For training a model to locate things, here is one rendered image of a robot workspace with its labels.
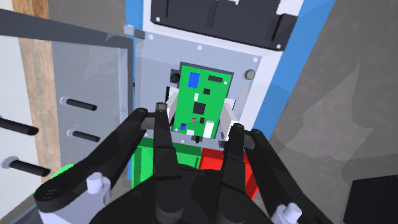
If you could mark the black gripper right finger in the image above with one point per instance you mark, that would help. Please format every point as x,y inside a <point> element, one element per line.
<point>282,197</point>

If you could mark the green bin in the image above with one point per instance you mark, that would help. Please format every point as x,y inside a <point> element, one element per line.
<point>142,159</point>

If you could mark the red open-top bin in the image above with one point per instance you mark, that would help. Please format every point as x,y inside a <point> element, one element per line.
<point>212,159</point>

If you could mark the green circuit board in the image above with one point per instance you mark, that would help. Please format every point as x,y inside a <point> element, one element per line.
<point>201,97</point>

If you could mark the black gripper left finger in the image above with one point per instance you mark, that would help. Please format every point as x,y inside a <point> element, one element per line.
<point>77,194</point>

